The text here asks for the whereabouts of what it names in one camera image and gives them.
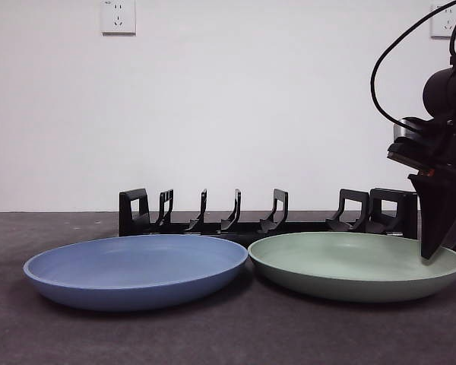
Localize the green round plate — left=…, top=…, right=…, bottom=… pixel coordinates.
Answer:
left=247, top=231, right=456, bottom=304

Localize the blue round plate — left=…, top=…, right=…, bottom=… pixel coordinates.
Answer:
left=22, top=234, right=249, bottom=312

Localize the black plate rack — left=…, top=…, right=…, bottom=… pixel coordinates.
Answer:
left=119, top=188, right=419, bottom=246

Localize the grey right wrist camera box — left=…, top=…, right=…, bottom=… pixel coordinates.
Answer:
left=393, top=116, right=442, bottom=141

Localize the white wall socket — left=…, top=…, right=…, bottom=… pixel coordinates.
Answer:
left=101, top=0, right=137, bottom=37
left=430, top=3, right=456, bottom=40

